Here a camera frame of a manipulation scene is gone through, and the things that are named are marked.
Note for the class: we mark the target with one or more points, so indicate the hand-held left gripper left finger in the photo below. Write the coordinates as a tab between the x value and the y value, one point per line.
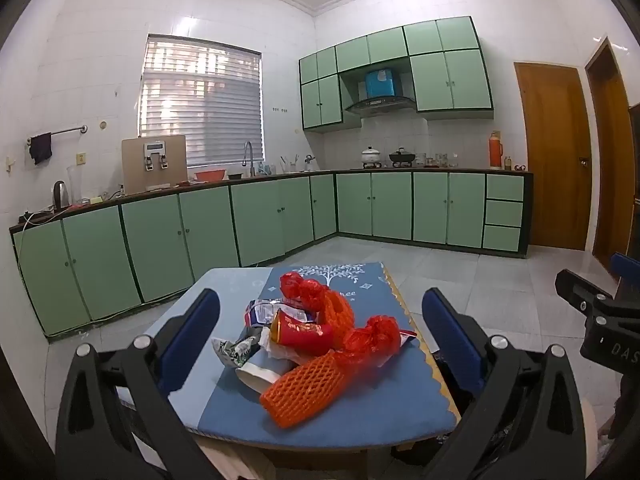
192	340

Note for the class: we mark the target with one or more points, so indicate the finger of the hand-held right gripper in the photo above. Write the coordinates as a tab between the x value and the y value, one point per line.
625	267
580	292

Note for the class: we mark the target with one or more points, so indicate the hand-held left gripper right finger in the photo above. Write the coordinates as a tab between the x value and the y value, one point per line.
450	340

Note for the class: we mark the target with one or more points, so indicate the green white wrapper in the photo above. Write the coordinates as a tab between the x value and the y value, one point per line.
235	350

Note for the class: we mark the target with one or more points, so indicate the white blue paper cup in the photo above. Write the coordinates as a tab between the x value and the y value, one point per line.
260	370

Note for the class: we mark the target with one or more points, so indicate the blue white snack wrapper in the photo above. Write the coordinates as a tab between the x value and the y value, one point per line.
260	310

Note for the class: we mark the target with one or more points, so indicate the small orange foam net sleeve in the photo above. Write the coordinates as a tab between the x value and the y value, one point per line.
337	312

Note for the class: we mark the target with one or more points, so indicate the large orange foam net sleeve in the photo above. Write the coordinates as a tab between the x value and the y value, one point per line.
300	392

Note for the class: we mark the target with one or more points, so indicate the blue printed tablecloth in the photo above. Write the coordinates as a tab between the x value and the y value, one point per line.
225	410

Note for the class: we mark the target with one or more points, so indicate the green base cabinets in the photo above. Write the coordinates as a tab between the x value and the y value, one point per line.
150	245

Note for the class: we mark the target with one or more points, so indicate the brown wooden door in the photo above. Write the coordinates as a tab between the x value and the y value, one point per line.
550	160
612	160

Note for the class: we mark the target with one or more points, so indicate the wooden table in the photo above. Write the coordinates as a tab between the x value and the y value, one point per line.
235	460

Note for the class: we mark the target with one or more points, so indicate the orange thermos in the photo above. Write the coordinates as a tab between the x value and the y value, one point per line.
495	152

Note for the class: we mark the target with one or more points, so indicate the red plastic basin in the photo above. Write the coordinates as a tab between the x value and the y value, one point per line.
209	175

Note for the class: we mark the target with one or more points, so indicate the brown water dispenser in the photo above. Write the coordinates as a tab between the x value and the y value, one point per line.
150	170

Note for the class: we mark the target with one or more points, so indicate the row of glass jars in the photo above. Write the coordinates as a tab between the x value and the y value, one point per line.
435	161

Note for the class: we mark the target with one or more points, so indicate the black wok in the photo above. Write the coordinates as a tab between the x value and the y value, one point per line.
401	157

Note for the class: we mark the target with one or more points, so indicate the steel electric kettle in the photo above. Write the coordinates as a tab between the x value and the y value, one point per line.
61	197

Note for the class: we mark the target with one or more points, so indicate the clear plastic jug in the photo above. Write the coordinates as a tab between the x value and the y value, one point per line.
75	185

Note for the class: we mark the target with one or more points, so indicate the steel kitchen faucet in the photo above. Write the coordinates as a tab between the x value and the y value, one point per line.
248	152

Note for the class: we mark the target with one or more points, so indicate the white cooking pot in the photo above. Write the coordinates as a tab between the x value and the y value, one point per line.
371	157

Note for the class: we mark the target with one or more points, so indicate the utensil holder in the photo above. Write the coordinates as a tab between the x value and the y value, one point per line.
289	165

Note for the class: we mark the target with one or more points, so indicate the white window blinds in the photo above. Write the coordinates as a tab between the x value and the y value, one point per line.
200	100

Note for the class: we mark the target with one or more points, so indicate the dark hanging towel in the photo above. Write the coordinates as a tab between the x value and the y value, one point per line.
41	149

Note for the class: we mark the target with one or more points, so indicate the black range hood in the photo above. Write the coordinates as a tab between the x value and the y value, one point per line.
380	105

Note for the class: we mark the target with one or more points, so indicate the blue box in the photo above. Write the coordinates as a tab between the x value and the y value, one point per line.
380	82

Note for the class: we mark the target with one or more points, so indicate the wall socket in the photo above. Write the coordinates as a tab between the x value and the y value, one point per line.
81	158

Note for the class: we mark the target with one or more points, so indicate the metal towel rail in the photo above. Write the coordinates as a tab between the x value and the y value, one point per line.
67	131

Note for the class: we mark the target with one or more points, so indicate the green wall cabinets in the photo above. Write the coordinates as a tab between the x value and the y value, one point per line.
450	80

